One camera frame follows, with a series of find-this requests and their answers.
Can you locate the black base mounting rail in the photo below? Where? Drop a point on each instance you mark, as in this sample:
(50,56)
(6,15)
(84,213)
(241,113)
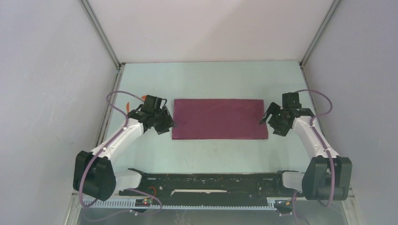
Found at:
(212,188)

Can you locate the white cable duct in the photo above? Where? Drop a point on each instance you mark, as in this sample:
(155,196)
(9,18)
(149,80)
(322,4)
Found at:
(128,203)

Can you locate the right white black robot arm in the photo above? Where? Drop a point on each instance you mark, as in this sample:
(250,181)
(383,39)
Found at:
(328,175)

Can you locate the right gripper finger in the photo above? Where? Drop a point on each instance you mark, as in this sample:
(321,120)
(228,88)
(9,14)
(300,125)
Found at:
(271,110)
(281,130)

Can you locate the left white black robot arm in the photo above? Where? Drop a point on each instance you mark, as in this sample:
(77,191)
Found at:
(94,174)

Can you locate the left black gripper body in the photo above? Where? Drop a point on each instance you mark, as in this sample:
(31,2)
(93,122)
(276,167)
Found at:
(160,120)

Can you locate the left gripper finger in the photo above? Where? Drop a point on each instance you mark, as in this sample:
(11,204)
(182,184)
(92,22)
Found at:
(167,121)
(162,128)

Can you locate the maroon cloth napkin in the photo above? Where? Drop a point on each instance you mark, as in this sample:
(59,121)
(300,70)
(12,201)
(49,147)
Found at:
(219,119)

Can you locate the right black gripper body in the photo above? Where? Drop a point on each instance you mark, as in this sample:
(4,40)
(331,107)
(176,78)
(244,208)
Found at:
(276,120)

